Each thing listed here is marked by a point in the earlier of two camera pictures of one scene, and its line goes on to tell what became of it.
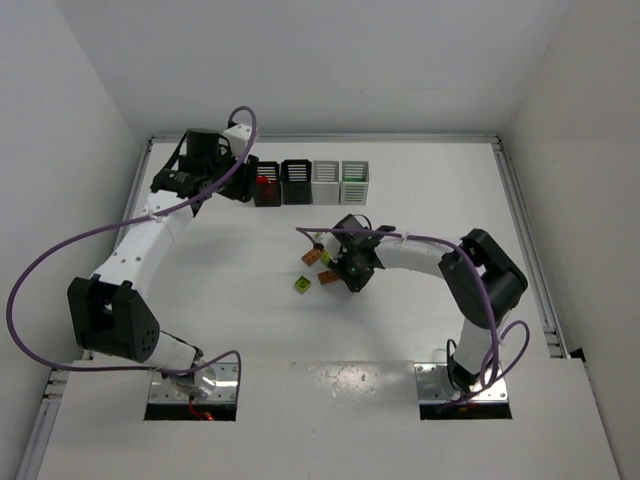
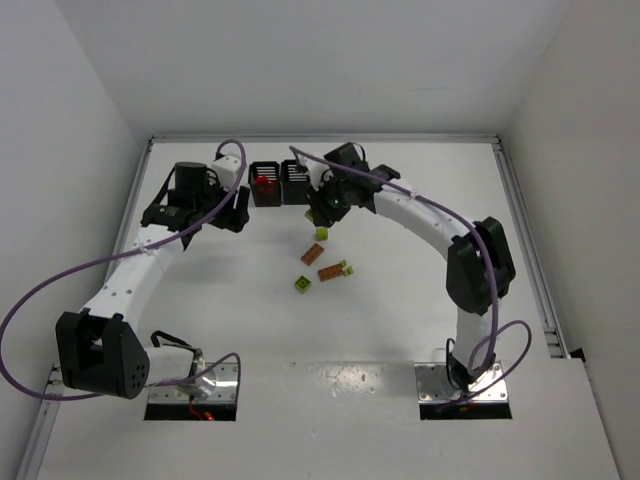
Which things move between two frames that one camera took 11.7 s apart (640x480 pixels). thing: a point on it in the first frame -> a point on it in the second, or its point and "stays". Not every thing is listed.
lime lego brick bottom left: x=302 y=284 stays
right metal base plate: x=434 y=385 stays
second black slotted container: x=297 y=178 stays
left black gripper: x=245 y=178 -> x=232 y=212
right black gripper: x=345 y=270 -> x=322 y=210
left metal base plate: x=215 y=382 stays
